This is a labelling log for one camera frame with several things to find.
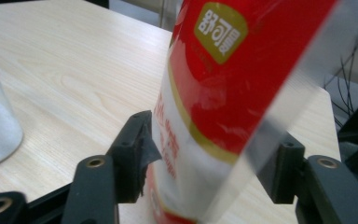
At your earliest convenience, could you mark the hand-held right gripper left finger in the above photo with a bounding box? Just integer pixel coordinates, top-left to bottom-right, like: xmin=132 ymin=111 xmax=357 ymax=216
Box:
xmin=105 ymin=110 xmax=162 ymax=204

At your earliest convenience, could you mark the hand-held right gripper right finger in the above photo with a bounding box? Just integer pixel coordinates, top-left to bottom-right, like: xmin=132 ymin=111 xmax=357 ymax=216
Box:
xmin=257 ymin=132 xmax=308 ymax=205

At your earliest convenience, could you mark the red and white sugar bag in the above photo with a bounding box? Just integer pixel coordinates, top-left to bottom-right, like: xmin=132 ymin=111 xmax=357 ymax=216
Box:
xmin=145 ymin=0 xmax=346 ymax=224

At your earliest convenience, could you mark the black cable bundle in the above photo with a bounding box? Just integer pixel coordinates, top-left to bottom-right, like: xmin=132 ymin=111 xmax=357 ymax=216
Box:
xmin=323 ymin=31 xmax=358 ymax=127

